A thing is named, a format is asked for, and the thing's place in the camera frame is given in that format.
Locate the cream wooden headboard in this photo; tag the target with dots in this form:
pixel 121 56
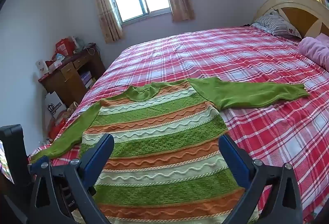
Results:
pixel 295 13

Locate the white paper bag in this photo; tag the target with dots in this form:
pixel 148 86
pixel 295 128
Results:
pixel 54 106

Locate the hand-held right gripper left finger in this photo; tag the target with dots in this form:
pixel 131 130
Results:
pixel 99 157

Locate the red gift box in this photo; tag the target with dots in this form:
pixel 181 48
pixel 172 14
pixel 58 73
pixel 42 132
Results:
pixel 64 47

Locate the stack of books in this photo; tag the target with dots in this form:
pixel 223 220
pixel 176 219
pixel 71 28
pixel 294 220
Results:
pixel 86 79

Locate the brown wooden desk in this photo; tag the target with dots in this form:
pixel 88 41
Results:
pixel 69 77

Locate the green orange striped knit sweater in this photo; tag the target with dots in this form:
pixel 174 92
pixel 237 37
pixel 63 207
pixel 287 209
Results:
pixel 164 141

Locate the red plastic bag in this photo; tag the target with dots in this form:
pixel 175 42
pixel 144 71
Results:
pixel 57 129

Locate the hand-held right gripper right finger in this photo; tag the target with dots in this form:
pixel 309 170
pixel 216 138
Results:
pixel 234 157

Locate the striped floral pillow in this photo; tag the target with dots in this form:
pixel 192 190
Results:
pixel 277 23

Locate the bed with red plaid sheet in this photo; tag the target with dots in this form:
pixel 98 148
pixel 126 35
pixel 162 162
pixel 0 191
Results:
pixel 231 59

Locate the pink blanket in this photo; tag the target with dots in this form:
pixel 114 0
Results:
pixel 316 49

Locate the small white box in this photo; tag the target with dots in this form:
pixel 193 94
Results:
pixel 42 68

